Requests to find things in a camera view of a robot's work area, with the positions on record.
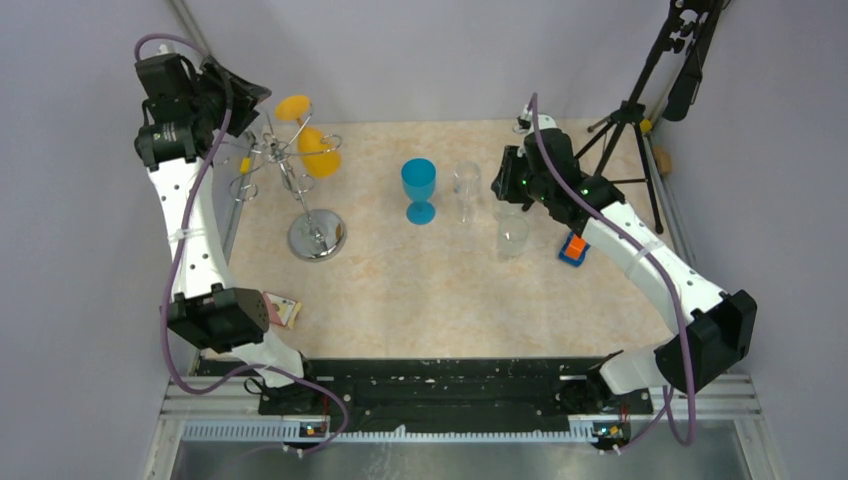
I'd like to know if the clear tall wine glass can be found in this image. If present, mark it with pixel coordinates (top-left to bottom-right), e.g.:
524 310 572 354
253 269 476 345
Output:
453 161 481 224

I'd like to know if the blue plastic wine glass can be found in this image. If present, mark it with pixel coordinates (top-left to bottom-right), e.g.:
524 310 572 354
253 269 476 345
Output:
401 158 437 225

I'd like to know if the orange plastic wine glass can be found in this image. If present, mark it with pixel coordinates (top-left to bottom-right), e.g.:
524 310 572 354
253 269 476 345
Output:
275 95 342 179

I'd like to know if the chrome wine glass rack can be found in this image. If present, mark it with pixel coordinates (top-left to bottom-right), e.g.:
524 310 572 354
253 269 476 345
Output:
228 112 347 262

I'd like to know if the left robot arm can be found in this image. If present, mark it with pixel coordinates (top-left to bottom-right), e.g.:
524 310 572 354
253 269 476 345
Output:
135 53 321 414

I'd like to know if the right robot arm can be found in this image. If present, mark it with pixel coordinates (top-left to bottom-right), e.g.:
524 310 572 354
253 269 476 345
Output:
491 127 757 412

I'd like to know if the blue orange toy block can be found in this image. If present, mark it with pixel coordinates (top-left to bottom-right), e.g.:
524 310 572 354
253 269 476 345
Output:
558 232 591 267

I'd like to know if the red triangular card box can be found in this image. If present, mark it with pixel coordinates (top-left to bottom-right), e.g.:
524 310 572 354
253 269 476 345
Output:
263 292 302 329

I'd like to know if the black tripod stand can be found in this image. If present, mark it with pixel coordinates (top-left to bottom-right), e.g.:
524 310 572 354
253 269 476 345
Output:
575 0 729 234

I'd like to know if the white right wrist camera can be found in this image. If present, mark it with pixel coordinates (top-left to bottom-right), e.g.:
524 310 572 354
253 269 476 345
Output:
513 113 558 136

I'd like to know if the black base frame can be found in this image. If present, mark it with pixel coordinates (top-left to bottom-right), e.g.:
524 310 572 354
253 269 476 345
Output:
232 358 654 445

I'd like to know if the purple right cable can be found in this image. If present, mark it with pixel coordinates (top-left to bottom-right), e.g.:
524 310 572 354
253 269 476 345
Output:
527 92 699 455

